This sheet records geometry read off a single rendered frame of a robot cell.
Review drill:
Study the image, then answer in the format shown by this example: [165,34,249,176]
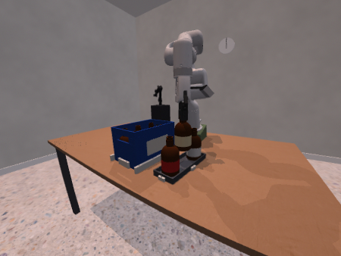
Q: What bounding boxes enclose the blue plastic bottle crate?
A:
[111,119,174,169]

